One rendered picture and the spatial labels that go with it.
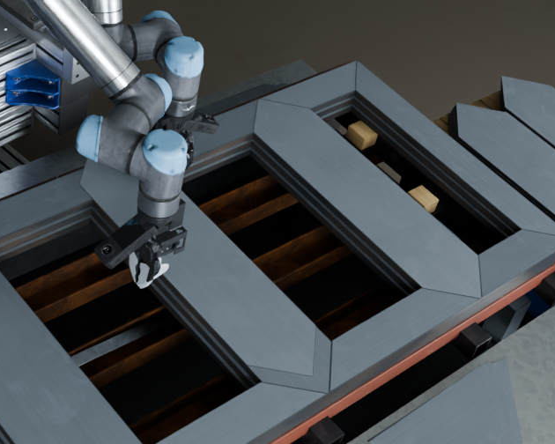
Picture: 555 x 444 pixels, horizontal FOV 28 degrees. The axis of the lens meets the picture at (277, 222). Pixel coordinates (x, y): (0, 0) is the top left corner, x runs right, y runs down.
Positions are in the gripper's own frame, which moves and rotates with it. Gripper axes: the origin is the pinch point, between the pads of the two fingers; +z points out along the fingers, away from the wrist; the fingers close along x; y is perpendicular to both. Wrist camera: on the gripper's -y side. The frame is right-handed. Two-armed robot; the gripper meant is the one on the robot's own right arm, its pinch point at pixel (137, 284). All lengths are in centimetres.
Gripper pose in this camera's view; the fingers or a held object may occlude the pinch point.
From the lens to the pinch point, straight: 212.3
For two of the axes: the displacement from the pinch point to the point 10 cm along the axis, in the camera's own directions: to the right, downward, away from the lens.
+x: -6.4, -6.2, 4.6
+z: -1.8, 7.0, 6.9
